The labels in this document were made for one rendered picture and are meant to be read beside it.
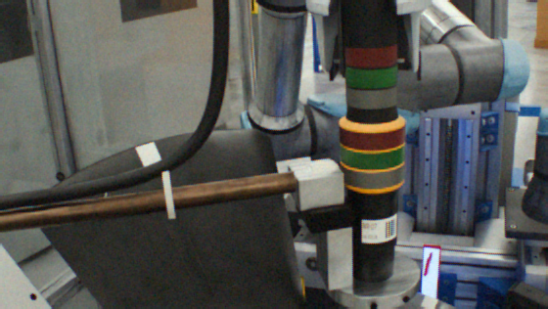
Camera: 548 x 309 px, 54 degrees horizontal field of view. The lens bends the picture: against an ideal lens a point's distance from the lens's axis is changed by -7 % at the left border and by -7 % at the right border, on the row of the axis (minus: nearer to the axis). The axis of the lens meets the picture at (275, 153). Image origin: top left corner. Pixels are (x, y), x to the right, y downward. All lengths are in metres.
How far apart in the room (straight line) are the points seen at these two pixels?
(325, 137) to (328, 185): 0.85
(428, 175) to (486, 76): 0.67
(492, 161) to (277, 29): 0.64
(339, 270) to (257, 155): 0.17
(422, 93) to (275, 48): 0.45
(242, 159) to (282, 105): 0.62
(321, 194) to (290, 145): 0.83
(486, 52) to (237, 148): 0.32
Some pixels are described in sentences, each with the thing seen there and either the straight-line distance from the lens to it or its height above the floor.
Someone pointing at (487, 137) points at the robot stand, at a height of 1.15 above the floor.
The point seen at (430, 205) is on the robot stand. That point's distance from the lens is 1.36.
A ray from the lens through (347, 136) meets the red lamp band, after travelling 0.36.
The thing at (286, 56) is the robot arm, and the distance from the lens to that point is 1.04.
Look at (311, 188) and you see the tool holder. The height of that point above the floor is 1.44.
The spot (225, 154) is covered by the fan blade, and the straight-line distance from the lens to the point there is 0.51.
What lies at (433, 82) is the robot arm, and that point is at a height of 1.44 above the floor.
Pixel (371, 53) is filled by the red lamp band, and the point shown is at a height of 1.52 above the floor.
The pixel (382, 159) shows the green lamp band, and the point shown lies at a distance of 0.36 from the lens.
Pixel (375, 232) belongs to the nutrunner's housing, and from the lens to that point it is 0.39.
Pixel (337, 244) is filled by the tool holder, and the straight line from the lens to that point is 0.38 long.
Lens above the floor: 1.58
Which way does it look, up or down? 20 degrees down
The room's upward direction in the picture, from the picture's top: 4 degrees counter-clockwise
